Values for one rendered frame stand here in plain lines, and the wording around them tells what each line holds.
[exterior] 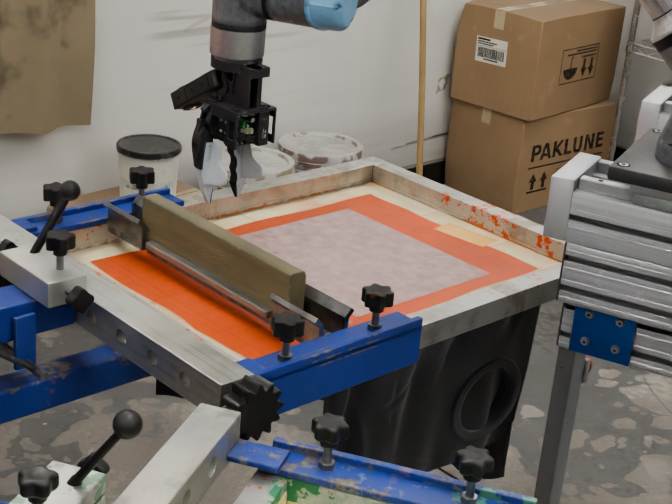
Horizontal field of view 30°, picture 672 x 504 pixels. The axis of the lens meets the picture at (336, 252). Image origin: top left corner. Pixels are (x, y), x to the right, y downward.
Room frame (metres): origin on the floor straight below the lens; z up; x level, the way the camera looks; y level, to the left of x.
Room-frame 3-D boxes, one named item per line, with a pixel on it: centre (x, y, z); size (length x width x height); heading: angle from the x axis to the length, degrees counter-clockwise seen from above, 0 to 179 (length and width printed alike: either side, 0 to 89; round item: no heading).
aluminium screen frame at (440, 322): (1.85, 0.02, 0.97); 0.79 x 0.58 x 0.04; 134
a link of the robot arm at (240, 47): (1.69, 0.16, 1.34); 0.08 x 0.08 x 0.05
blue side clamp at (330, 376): (1.49, 0.00, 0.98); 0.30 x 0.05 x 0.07; 134
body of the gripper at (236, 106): (1.68, 0.15, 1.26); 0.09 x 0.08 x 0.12; 45
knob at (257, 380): (1.28, 0.09, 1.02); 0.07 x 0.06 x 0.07; 134
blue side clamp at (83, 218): (1.88, 0.39, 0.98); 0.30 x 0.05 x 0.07; 134
